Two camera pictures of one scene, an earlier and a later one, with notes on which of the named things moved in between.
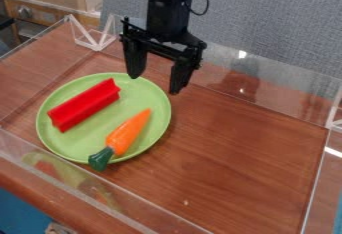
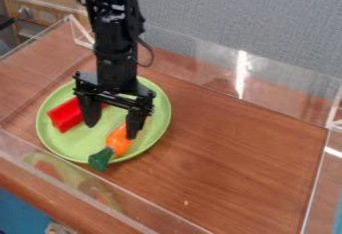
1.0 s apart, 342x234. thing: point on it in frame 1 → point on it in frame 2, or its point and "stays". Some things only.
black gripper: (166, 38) → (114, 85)
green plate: (77, 143) stays
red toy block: (88, 103) stays
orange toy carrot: (118, 139) stays
